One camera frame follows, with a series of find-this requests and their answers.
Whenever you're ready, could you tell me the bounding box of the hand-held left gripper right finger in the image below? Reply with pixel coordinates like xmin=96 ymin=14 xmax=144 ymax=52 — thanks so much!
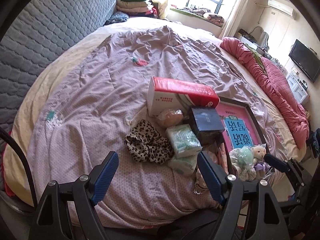
xmin=197 ymin=151 xmax=292 ymax=240

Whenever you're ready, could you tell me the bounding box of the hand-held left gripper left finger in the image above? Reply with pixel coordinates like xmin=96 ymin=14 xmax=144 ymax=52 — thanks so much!
xmin=29 ymin=151 xmax=120 ymax=240

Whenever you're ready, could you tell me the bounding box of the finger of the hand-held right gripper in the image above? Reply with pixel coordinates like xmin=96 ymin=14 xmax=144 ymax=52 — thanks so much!
xmin=264 ymin=153 xmax=309 ymax=188

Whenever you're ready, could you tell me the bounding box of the plush sheep with purple dress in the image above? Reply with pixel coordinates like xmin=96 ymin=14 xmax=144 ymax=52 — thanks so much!
xmin=251 ymin=145 xmax=270 ymax=179

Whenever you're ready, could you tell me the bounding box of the green white tissue packet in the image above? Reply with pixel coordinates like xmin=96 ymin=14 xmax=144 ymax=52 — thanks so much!
xmin=168 ymin=155 xmax=198 ymax=176
xmin=166 ymin=124 xmax=202 ymax=158

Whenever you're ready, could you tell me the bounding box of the leopard print scrunchie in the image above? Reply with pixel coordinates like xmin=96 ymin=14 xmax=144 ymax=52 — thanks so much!
xmin=124 ymin=119 xmax=174 ymax=165

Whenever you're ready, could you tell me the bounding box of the beige bun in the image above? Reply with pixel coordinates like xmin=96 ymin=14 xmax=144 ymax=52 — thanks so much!
xmin=157 ymin=108 xmax=185 ymax=128

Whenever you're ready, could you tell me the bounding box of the pink packet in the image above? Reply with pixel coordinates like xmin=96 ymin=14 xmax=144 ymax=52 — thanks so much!
xmin=206 ymin=141 xmax=229 ymax=174

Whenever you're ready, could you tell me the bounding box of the dark blue clothes heap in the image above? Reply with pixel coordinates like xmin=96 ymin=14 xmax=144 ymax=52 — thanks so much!
xmin=306 ymin=127 xmax=320 ymax=158

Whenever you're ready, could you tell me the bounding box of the pink and blue book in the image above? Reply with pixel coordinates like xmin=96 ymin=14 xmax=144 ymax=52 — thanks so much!
xmin=216 ymin=105 xmax=267 ymax=160

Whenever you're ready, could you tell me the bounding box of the black box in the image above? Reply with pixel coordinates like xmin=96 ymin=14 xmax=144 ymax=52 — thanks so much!
xmin=188 ymin=106 xmax=225 ymax=145

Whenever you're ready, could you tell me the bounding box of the pink quilt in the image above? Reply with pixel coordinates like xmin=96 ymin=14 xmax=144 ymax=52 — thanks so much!
xmin=219 ymin=37 xmax=309 ymax=155

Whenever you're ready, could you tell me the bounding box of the white drawer cabinet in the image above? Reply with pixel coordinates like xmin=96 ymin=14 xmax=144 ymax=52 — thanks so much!
xmin=285 ymin=72 xmax=309 ymax=104

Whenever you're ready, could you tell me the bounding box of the purple floral duvet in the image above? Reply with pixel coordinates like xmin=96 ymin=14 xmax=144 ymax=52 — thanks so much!
xmin=26 ymin=25 xmax=283 ymax=230

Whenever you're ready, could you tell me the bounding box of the red and white carton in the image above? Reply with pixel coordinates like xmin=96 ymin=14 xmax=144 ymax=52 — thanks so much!
xmin=147 ymin=77 xmax=220 ymax=118

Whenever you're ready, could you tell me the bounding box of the green cloth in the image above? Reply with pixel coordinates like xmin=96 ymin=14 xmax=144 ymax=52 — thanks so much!
xmin=244 ymin=44 xmax=265 ymax=70

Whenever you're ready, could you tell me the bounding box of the black flat television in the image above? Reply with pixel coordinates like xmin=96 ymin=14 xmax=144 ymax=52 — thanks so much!
xmin=289 ymin=39 xmax=320 ymax=83

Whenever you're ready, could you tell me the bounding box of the bed with cream sheet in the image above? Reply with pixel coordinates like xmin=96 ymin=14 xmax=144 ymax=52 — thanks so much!
xmin=4 ymin=17 xmax=308 ymax=230

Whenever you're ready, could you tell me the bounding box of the grey rounded chair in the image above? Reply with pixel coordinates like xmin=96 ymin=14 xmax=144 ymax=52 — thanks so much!
xmin=250 ymin=26 xmax=269 ymax=48

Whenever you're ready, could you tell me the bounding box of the black device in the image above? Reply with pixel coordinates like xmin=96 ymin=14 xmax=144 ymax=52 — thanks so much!
xmin=237 ymin=29 xmax=257 ymax=43

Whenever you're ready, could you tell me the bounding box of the white air conditioner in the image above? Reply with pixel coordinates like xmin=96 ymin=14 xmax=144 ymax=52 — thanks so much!
xmin=267 ymin=0 xmax=298 ymax=20

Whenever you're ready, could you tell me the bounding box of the patterned blanket on windowsill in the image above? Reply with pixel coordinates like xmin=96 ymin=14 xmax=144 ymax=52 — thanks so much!
xmin=182 ymin=7 xmax=224 ymax=25

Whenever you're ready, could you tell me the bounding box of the dark patterned cloth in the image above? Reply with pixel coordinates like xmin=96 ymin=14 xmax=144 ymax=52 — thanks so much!
xmin=104 ymin=12 xmax=129 ymax=26

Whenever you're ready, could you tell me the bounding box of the grey quilted headboard cover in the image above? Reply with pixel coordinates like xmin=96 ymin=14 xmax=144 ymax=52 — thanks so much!
xmin=0 ymin=0 xmax=118 ymax=140

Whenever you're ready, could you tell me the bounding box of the stack of folded clothes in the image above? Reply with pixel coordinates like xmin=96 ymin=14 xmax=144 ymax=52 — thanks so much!
xmin=116 ymin=0 xmax=159 ymax=19

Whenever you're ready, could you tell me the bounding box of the metal keychain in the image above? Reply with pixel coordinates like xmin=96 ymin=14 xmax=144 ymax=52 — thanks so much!
xmin=193 ymin=172 xmax=209 ymax=195

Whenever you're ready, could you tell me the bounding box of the black cable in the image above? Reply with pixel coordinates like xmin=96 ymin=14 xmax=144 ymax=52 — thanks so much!
xmin=0 ymin=127 xmax=38 ymax=205

